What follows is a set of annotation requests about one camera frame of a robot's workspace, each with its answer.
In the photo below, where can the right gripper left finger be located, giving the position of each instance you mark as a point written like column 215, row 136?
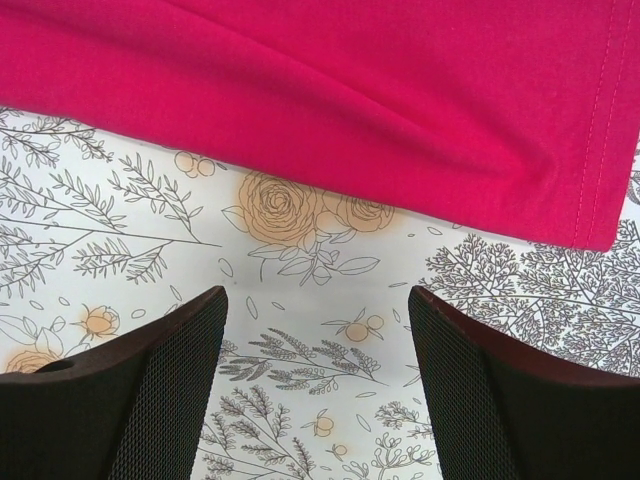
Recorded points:
column 131, row 408

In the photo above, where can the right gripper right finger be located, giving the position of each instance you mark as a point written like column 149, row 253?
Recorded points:
column 501, row 409

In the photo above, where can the magenta t shirt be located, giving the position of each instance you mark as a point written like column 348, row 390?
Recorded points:
column 513, row 117

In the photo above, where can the floral patterned table mat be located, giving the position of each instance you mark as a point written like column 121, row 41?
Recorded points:
column 318, row 378

